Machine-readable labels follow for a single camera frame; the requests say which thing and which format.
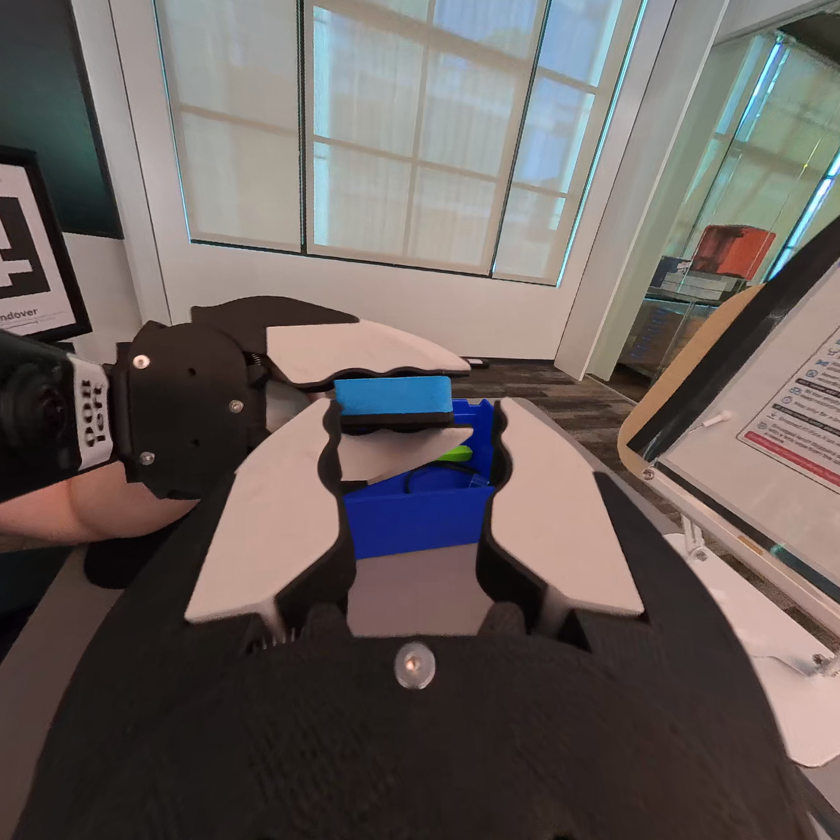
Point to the blue plastic bin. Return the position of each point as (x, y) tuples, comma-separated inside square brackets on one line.
[(413, 518)]

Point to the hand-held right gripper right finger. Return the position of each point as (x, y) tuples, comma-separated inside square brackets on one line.
[(564, 531)]

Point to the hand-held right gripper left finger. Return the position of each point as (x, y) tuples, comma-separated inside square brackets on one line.
[(275, 525)]

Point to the large glass window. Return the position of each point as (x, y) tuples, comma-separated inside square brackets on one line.
[(394, 131)]

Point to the black framed board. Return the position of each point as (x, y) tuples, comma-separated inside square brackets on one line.
[(39, 262)]

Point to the blue black eraser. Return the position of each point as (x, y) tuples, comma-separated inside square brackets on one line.
[(394, 394)]

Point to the plastic-sleeved instruction sheet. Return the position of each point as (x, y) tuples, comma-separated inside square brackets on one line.
[(754, 446)]

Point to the orange machine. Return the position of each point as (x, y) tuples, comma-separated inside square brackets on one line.
[(735, 253)]

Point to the lime green plastic piece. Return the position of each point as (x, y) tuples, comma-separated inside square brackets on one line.
[(456, 453)]

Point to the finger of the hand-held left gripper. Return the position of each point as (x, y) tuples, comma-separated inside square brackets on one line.
[(394, 453), (367, 351)]

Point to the white tablet stand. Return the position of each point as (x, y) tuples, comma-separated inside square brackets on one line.
[(787, 695)]

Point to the person's left forearm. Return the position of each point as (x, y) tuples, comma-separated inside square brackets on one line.
[(79, 505)]

